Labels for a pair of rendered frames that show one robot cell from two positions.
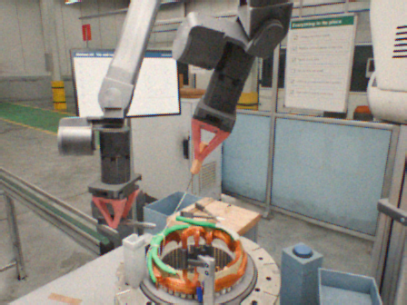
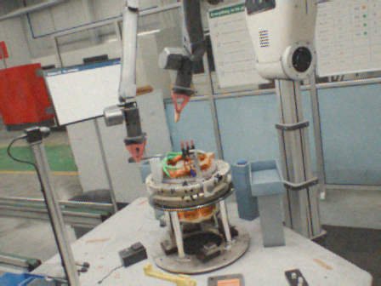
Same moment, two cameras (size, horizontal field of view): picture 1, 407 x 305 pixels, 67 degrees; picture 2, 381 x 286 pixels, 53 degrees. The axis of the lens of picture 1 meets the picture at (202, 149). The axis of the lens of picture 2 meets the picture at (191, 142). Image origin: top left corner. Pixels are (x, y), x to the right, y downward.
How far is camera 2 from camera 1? 0.85 m
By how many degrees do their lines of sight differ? 9
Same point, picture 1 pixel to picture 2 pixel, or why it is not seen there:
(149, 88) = (109, 91)
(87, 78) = (59, 92)
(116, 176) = (137, 132)
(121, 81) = (129, 83)
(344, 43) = not seen: hidden behind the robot
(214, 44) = (178, 59)
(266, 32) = (198, 51)
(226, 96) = (185, 80)
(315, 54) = (235, 37)
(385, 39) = (256, 37)
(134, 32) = (129, 57)
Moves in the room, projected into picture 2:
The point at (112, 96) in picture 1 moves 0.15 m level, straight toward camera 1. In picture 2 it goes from (128, 91) to (142, 92)
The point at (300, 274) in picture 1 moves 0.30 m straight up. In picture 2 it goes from (242, 174) to (232, 103)
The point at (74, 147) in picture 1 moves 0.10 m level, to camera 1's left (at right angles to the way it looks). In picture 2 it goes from (114, 120) to (86, 125)
